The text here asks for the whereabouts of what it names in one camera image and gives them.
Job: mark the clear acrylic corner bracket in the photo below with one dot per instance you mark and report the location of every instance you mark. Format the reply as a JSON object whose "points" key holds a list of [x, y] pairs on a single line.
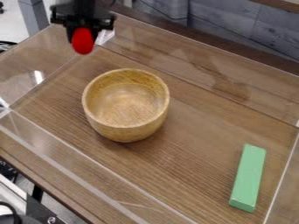
{"points": [[104, 36]]}

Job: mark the black metal clamp base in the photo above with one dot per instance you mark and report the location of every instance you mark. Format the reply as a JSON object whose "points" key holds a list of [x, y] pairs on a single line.
{"points": [[37, 214]]}

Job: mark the red plush strawberry fruit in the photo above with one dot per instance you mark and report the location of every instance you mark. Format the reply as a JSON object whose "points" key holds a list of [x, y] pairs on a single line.
{"points": [[81, 40]]}

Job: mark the green rectangular block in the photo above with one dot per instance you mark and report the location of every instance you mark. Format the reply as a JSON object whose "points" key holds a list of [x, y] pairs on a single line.
{"points": [[243, 197]]}

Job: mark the clear acrylic tray enclosure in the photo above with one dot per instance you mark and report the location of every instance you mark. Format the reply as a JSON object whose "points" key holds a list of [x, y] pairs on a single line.
{"points": [[156, 131]]}

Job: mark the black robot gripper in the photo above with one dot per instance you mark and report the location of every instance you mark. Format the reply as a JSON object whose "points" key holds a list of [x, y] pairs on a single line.
{"points": [[83, 13]]}

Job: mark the round wooden bowl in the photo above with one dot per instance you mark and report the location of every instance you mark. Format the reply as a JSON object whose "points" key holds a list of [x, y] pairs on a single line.
{"points": [[125, 103]]}

